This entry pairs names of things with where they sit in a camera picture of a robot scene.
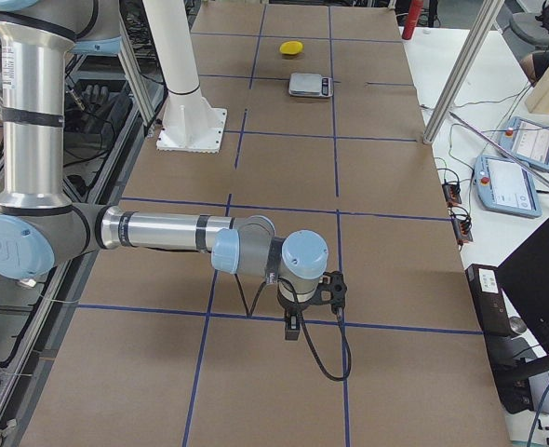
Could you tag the white pedestal column base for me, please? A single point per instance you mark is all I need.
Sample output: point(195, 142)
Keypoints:
point(189, 122)

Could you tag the black computer monitor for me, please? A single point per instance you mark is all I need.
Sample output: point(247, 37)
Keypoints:
point(524, 277)

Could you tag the red bottle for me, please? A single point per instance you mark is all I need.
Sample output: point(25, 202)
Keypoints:
point(411, 22)

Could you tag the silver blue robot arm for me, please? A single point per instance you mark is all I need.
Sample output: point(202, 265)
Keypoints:
point(40, 227)

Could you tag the near orange circuit board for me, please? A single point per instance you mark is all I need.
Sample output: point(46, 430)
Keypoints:
point(462, 223)

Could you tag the far blue teach pendant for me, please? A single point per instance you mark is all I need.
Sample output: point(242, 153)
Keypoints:
point(528, 141)

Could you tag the blue teach pendant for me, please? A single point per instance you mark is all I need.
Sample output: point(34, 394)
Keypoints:
point(528, 141)
point(503, 186)

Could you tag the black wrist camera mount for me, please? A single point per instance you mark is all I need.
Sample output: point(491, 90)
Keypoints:
point(331, 290)

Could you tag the orange circuit board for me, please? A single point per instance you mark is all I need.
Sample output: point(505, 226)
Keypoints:
point(451, 188)
point(462, 223)

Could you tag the far orange circuit board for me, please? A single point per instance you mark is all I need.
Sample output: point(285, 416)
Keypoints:
point(451, 188)

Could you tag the near blue teach pendant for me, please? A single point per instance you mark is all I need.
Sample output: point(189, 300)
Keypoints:
point(503, 186)

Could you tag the silver digital kitchen scale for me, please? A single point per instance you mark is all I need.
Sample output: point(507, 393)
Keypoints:
point(310, 85)

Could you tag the aluminium frame post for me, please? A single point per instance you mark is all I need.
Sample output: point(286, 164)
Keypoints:
point(473, 43)

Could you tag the black mini computer box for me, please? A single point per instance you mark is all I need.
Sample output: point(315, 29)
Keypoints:
point(489, 301)

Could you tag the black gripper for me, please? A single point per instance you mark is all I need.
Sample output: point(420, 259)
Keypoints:
point(294, 307)

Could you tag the yellow mango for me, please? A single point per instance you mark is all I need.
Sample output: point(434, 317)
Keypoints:
point(291, 48)

